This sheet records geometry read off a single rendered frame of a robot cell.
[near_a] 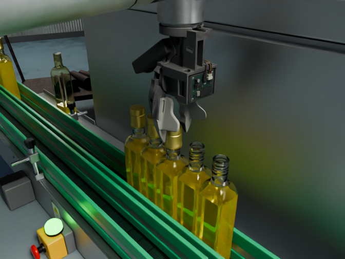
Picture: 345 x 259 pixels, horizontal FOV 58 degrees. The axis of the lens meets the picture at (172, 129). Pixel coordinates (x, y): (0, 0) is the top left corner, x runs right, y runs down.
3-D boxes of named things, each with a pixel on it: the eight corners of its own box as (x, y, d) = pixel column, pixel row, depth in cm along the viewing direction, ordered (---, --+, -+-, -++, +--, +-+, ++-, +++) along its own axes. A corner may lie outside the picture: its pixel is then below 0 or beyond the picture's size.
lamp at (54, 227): (66, 230, 80) (64, 222, 79) (50, 240, 78) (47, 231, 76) (58, 221, 83) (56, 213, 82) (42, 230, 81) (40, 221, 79)
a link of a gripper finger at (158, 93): (150, 120, 54) (158, 70, 51) (145, 117, 55) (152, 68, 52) (170, 117, 57) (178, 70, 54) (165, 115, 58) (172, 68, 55)
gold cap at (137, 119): (127, 126, 69) (126, 108, 67) (135, 119, 71) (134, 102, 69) (140, 129, 67) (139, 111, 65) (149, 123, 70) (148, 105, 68)
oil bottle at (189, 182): (210, 244, 69) (216, 166, 59) (192, 259, 66) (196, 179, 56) (192, 230, 73) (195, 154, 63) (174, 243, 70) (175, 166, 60)
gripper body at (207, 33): (185, 109, 49) (186, 32, 44) (151, 94, 55) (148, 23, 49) (216, 96, 54) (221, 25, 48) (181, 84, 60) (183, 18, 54)
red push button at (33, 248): (47, 245, 78) (34, 253, 76) (50, 256, 80) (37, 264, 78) (40, 236, 81) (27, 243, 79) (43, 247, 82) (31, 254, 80)
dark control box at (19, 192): (36, 200, 101) (31, 180, 97) (11, 212, 97) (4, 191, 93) (26, 188, 107) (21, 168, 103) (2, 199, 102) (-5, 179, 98)
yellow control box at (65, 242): (77, 251, 84) (73, 230, 80) (51, 266, 79) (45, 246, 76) (65, 236, 88) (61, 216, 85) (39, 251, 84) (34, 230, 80)
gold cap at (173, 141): (185, 145, 62) (186, 126, 59) (172, 151, 59) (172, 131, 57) (173, 139, 64) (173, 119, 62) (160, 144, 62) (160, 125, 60)
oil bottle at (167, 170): (190, 232, 73) (192, 155, 63) (172, 244, 69) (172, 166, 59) (173, 219, 76) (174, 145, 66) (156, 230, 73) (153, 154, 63)
